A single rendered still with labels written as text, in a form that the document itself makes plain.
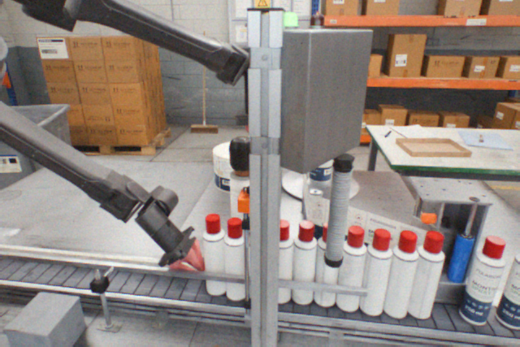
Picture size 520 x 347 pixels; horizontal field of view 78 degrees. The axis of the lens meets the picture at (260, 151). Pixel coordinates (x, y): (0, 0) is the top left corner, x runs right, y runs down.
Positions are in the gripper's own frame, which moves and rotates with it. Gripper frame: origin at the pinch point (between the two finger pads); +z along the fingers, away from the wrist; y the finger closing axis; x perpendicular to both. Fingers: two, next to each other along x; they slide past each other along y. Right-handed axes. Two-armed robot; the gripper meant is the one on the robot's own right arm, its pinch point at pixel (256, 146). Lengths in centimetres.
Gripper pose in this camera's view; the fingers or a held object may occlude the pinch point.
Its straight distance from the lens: 83.8
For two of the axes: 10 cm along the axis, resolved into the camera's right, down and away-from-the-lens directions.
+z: 0.0, 9.3, 3.7
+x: -1.1, 3.7, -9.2
